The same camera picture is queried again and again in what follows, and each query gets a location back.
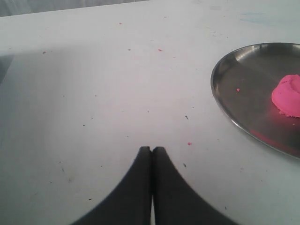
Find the round stainless steel plate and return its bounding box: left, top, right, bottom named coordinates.
left=210, top=43, right=300, bottom=158

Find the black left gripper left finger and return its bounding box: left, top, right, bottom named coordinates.
left=73, top=146, right=152, bottom=225

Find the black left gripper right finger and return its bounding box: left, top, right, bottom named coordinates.
left=152, top=147, right=237, bottom=225

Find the pink dough lump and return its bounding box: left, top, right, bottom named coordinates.
left=271, top=75, right=300, bottom=118

